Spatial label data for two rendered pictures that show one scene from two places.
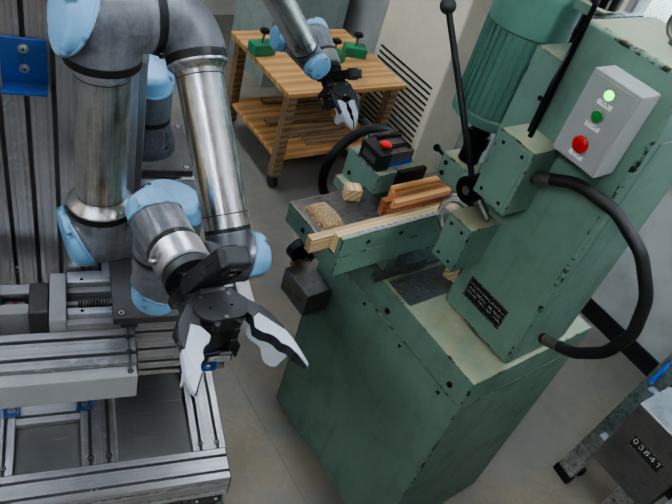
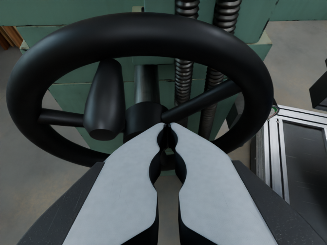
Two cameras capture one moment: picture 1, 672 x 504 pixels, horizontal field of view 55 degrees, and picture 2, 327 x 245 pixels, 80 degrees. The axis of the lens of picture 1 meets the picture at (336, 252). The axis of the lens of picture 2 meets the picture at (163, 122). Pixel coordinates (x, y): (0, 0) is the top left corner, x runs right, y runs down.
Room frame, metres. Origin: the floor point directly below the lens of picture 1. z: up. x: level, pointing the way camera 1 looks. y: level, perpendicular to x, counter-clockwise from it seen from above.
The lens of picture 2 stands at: (1.72, 0.11, 1.03)
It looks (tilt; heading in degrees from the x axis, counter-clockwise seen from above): 58 degrees down; 221
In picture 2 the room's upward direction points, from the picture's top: 2 degrees clockwise
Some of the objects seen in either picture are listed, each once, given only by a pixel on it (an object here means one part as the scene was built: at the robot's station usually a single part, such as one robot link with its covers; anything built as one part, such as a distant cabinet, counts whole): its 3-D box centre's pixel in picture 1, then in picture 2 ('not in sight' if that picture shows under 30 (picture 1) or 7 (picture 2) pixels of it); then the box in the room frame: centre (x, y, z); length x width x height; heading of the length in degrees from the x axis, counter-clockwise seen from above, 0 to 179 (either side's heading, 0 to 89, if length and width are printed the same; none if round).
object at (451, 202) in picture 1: (458, 219); not in sight; (1.23, -0.24, 1.02); 0.12 x 0.03 x 0.12; 46
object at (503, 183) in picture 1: (514, 170); not in sight; (1.15, -0.28, 1.22); 0.09 x 0.08 x 0.15; 46
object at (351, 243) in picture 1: (435, 220); not in sight; (1.33, -0.21, 0.93); 0.60 x 0.02 x 0.06; 136
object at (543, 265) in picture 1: (574, 204); not in sight; (1.21, -0.44, 1.16); 0.22 x 0.22 x 0.72; 46
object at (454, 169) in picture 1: (465, 179); not in sight; (1.39, -0.25, 1.03); 0.14 x 0.07 x 0.09; 46
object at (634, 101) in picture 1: (603, 122); not in sight; (1.08, -0.37, 1.40); 0.10 x 0.06 x 0.16; 46
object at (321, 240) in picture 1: (414, 216); not in sight; (1.33, -0.16, 0.92); 0.64 x 0.02 x 0.04; 136
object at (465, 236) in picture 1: (464, 238); not in sight; (1.17, -0.26, 1.02); 0.09 x 0.07 x 0.12; 136
